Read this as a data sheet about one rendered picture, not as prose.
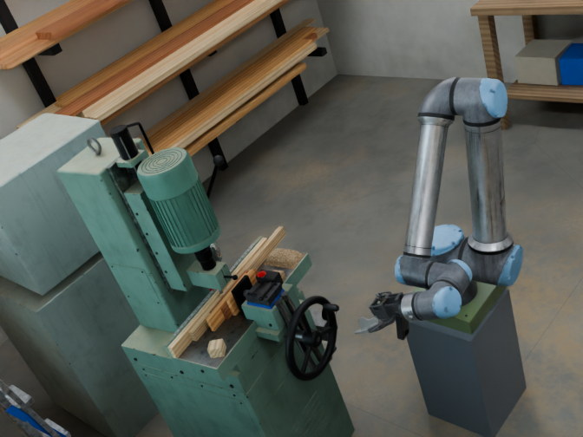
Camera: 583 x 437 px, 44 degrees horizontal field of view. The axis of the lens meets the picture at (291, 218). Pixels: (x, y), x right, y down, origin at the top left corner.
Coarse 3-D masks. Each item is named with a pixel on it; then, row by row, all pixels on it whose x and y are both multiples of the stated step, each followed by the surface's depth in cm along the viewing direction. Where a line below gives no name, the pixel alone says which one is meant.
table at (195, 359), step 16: (304, 256) 270; (288, 272) 265; (304, 272) 270; (224, 320) 253; (240, 320) 250; (208, 336) 248; (224, 336) 246; (240, 336) 243; (256, 336) 249; (272, 336) 245; (192, 352) 244; (240, 352) 243; (176, 368) 248; (192, 368) 242; (208, 368) 236; (224, 368) 237
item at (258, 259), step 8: (280, 232) 282; (272, 240) 279; (280, 240) 283; (264, 248) 275; (272, 248) 279; (256, 256) 272; (264, 256) 275; (248, 264) 269; (256, 264) 272; (240, 272) 267; (208, 312) 253; (200, 320) 250; (192, 328) 248; (200, 328) 249; (192, 336) 248
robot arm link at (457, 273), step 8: (432, 264) 229; (440, 264) 228; (448, 264) 228; (456, 264) 226; (464, 264) 227; (432, 272) 227; (440, 272) 226; (448, 272) 224; (456, 272) 224; (464, 272) 225; (432, 280) 227; (440, 280) 222; (448, 280) 221; (456, 280) 222; (464, 280) 223; (456, 288) 220; (464, 288) 223
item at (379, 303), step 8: (384, 296) 233; (392, 296) 231; (400, 296) 227; (376, 304) 232; (384, 304) 231; (392, 304) 228; (400, 304) 226; (376, 312) 233; (384, 312) 230; (392, 312) 231; (400, 312) 226; (384, 320) 232; (392, 320) 231
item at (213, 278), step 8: (192, 264) 256; (216, 264) 252; (224, 264) 251; (192, 272) 253; (200, 272) 251; (208, 272) 249; (216, 272) 248; (224, 272) 251; (192, 280) 256; (200, 280) 254; (208, 280) 251; (216, 280) 248; (224, 280) 251; (216, 288) 251
